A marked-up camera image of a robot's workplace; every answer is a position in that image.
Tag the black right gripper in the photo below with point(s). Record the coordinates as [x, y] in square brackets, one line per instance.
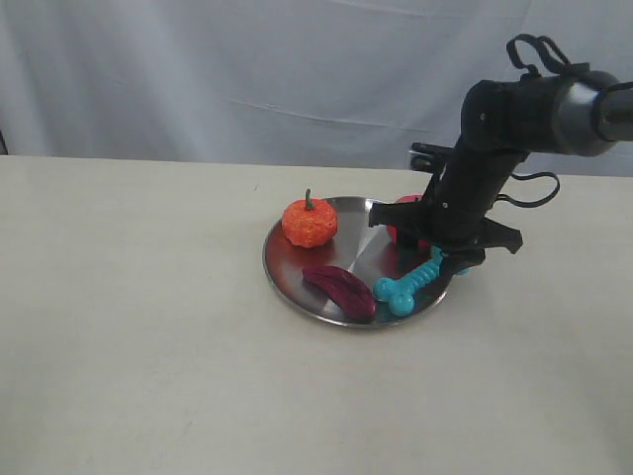
[452, 212]

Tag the teal toy bone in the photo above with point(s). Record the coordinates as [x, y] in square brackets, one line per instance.
[398, 294]

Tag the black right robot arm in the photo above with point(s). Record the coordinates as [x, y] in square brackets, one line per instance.
[502, 123]

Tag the red toy fruit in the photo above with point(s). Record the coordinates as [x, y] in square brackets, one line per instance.
[404, 219]

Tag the round steel plate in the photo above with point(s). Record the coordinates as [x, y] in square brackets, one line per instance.
[366, 252]

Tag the dark red toy vegetable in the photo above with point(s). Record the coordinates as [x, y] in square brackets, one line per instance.
[344, 289]

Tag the orange toy pumpkin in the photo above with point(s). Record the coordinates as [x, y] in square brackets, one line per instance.
[309, 222]

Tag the white backdrop curtain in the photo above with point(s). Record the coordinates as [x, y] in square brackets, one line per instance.
[336, 83]

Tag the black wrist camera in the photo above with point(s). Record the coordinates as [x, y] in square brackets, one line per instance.
[428, 158]

